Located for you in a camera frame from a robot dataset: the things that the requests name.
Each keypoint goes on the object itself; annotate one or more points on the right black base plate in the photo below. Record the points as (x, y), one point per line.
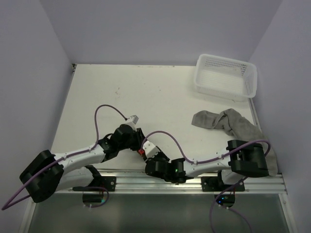
(215, 184)

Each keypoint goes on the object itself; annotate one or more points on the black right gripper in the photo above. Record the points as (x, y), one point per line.
(159, 154)

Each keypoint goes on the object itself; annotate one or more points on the aluminium mounting rail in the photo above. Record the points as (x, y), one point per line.
(137, 182)

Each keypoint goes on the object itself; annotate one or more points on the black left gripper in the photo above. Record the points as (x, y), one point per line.
(140, 138)

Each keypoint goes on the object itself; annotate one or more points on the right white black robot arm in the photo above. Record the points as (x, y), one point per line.
(238, 160)

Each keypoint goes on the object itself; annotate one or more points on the grey towel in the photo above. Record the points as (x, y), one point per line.
(231, 122)

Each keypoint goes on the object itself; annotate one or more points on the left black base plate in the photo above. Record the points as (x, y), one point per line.
(107, 183)

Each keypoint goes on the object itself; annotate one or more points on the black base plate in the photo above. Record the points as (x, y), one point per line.
(107, 183)
(215, 184)

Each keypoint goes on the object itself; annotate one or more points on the white perforated plastic basket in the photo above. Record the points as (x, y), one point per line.
(225, 78)

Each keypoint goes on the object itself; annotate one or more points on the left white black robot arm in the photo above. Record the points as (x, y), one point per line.
(49, 172)

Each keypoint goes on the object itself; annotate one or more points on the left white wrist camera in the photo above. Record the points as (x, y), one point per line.
(132, 121)

